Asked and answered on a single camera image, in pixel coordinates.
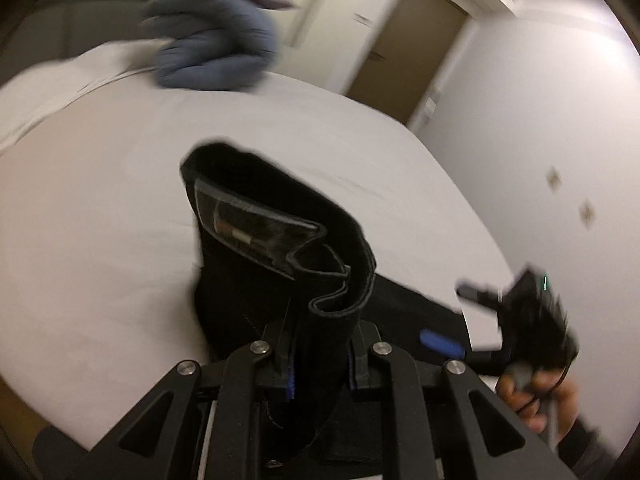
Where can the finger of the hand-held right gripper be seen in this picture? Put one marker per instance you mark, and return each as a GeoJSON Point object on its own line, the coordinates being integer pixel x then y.
{"type": "Point", "coordinates": [442, 342]}
{"type": "Point", "coordinates": [477, 296]}

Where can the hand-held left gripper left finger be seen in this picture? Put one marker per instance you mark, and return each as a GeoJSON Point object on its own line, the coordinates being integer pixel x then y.
{"type": "Point", "coordinates": [277, 360]}

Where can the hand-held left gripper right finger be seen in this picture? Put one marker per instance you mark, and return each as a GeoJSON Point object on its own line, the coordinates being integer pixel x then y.
{"type": "Point", "coordinates": [362, 360]}

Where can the black pants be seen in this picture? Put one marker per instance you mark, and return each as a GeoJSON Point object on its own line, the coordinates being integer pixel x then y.
{"type": "Point", "coordinates": [250, 285]}

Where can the person's right forearm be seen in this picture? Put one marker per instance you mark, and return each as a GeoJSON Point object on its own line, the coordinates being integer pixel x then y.
{"type": "Point", "coordinates": [585, 452]}

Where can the person's right hand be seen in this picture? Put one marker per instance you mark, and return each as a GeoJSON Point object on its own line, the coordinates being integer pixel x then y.
{"type": "Point", "coordinates": [555, 400]}

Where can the bed with white sheet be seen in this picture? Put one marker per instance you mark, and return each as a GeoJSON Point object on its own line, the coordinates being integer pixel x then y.
{"type": "Point", "coordinates": [100, 210]}

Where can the brown door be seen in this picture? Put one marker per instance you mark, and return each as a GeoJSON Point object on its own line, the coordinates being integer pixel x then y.
{"type": "Point", "coordinates": [405, 55]}

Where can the white wardrobe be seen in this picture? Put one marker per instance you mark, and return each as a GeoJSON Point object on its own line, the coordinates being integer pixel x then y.
{"type": "Point", "coordinates": [325, 35]}

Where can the white pillow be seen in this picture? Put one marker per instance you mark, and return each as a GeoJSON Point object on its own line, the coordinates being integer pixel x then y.
{"type": "Point", "coordinates": [65, 95]}

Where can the grey headboard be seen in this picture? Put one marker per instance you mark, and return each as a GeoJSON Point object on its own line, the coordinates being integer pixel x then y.
{"type": "Point", "coordinates": [75, 20]}

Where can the white wall switch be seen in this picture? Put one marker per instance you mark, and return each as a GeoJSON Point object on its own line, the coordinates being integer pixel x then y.
{"type": "Point", "coordinates": [431, 107]}

